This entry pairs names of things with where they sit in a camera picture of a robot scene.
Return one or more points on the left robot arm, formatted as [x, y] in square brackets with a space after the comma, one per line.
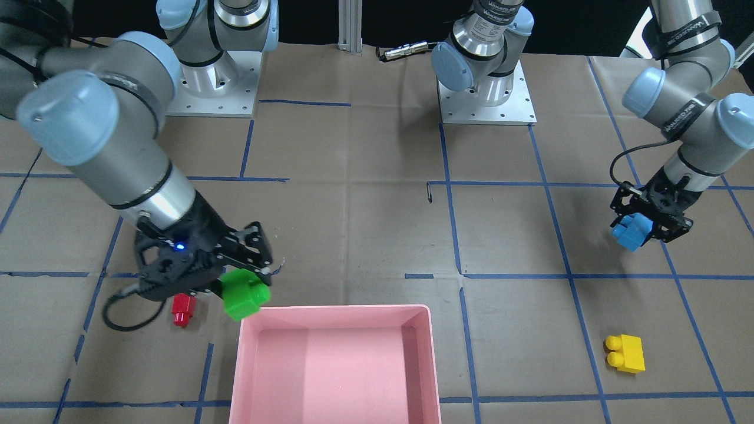
[485, 45]

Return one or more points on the green toy block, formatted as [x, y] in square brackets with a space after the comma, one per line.
[243, 293]

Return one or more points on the brown paper table cover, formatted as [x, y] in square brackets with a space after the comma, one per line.
[368, 198]

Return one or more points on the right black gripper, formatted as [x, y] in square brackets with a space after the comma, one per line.
[207, 227]

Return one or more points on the aluminium frame post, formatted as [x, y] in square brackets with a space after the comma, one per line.
[350, 26]

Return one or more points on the red toy block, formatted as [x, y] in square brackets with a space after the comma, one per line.
[182, 309]

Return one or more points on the yellow toy block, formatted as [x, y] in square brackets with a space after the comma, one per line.
[625, 353]

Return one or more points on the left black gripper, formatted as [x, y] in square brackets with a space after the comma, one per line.
[677, 224]

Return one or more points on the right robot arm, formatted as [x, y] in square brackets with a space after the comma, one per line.
[98, 112]

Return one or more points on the blue toy block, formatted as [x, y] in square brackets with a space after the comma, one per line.
[632, 237]

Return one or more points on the pink plastic box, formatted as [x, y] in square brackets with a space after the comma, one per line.
[336, 364]

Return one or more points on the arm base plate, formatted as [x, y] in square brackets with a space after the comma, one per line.
[227, 88]
[502, 101]

